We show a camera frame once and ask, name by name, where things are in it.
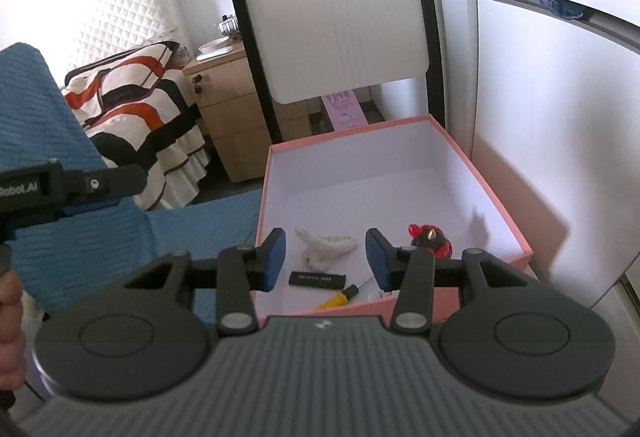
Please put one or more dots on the small pink floor box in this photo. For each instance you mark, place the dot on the small pink floor box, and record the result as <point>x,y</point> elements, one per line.
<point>345,112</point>

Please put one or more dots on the person's left hand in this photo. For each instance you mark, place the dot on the person's left hand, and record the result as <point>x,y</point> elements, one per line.
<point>10,332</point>

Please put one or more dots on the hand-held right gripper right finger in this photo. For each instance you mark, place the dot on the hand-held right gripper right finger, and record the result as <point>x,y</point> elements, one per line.
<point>378,262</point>

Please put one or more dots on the blue knitted blanket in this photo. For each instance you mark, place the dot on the blue knitted blanket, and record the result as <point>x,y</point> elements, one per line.
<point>45,117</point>

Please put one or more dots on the black rectangular bar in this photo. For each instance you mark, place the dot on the black rectangular bar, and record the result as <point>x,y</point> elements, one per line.
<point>317,280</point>

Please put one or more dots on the pink cardboard box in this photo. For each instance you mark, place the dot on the pink cardboard box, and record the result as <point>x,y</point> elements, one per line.
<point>375,177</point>

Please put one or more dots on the striped orange black blanket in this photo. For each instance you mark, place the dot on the striped orange black blanket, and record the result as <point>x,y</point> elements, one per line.
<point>135,117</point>

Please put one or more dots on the white chair with black frame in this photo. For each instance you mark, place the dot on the white chair with black frame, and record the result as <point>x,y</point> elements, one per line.
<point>340,17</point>

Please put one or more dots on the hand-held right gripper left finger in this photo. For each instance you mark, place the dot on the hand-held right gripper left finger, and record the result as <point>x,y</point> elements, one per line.
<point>275,262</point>

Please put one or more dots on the white quilted headboard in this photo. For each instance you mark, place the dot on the white quilted headboard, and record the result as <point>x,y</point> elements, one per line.
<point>125,12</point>

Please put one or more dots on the wooden drawer cabinet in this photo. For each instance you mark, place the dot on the wooden drawer cabinet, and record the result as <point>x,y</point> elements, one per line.
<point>235,117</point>

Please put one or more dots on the glass ribbed bowl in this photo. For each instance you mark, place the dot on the glass ribbed bowl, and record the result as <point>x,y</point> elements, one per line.
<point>230,26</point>

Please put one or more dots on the red and black toy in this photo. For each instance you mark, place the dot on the red and black toy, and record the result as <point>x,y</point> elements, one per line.
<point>432,244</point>

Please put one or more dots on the white dish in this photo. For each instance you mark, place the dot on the white dish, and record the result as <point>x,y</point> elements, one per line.
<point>215,47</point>

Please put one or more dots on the white starfish toy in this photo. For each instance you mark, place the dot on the white starfish toy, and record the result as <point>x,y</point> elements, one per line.
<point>325,247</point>

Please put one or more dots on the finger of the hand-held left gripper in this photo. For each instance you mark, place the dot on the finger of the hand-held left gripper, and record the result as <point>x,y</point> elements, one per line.
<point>107,182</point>

